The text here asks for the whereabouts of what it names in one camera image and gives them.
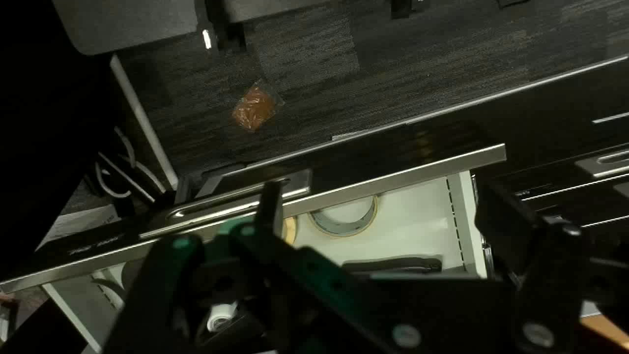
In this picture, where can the grey tape roll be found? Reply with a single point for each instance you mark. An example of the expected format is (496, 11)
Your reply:
(327, 227)

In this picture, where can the open white drawer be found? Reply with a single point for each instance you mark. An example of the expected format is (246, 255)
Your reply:
(419, 209)

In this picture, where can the beige masking tape roll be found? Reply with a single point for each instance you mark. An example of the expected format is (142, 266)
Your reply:
(290, 231)

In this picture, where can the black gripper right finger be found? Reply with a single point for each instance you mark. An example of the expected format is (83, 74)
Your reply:
(551, 276)

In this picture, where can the orange crumpled wrapper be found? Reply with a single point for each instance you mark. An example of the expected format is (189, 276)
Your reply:
(252, 109)

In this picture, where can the black flat device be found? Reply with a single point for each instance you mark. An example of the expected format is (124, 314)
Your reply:
(394, 264)

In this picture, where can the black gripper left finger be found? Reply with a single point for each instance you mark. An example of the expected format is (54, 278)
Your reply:
(164, 288)

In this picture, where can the black cabinet with drawers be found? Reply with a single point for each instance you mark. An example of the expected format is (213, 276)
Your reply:
(563, 119)

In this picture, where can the white table leg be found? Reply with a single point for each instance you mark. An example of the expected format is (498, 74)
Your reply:
(144, 125)

